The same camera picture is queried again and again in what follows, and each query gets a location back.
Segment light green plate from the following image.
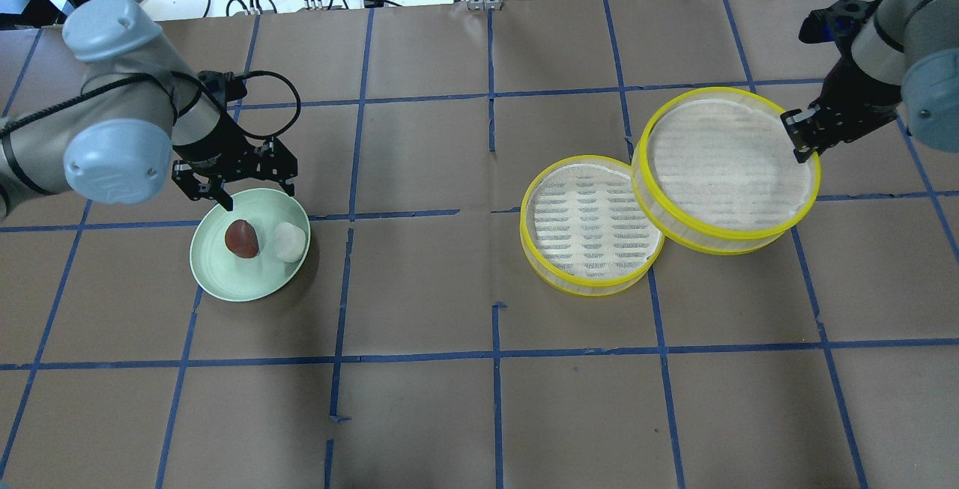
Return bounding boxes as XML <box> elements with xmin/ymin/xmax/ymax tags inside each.
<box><xmin>189</xmin><ymin>188</ymin><xmax>312</xmax><ymax>302</ymax></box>

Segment white bun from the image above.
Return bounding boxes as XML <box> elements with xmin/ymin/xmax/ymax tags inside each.
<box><xmin>273</xmin><ymin>222</ymin><xmax>308</xmax><ymax>263</ymax></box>

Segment brown bun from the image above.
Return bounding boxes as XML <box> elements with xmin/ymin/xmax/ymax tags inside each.
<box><xmin>223</xmin><ymin>219</ymin><xmax>260</xmax><ymax>259</ymax></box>

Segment yellow steamer layer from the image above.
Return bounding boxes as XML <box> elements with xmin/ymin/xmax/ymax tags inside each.
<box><xmin>518</xmin><ymin>155</ymin><xmax>667</xmax><ymax>297</ymax></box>
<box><xmin>631</xmin><ymin>87</ymin><xmax>821</xmax><ymax>255</ymax></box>

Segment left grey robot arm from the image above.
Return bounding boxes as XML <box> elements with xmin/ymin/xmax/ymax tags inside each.
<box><xmin>1</xmin><ymin>0</ymin><xmax>298</xmax><ymax>217</ymax></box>

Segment yellow top steamer layer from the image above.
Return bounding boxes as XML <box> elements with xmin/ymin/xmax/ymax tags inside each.
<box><xmin>631</xmin><ymin>87</ymin><xmax>821</xmax><ymax>255</ymax></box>

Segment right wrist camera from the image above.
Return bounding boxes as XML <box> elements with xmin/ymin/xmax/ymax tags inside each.
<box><xmin>798</xmin><ymin>0</ymin><xmax>883</xmax><ymax>44</ymax></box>

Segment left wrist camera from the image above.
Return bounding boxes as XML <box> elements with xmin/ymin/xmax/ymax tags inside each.
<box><xmin>196</xmin><ymin>70</ymin><xmax>249</xmax><ymax>106</ymax></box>

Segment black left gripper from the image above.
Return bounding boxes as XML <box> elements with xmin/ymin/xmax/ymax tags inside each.
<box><xmin>172</xmin><ymin>130</ymin><xmax>298</xmax><ymax>212</ymax></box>

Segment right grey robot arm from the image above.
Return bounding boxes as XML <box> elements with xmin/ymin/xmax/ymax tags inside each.
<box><xmin>781</xmin><ymin>0</ymin><xmax>958</xmax><ymax>163</ymax></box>

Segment yellow bottom steamer layer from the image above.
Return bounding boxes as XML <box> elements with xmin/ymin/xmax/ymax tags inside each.
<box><xmin>518</xmin><ymin>155</ymin><xmax>667</xmax><ymax>297</ymax></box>

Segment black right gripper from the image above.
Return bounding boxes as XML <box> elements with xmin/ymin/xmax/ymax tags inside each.
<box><xmin>781</xmin><ymin>62</ymin><xmax>900</xmax><ymax>159</ymax></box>

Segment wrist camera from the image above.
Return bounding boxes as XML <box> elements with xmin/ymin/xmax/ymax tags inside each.
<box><xmin>798</xmin><ymin>0</ymin><xmax>883</xmax><ymax>44</ymax></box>
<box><xmin>196</xmin><ymin>70</ymin><xmax>249</xmax><ymax>106</ymax></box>

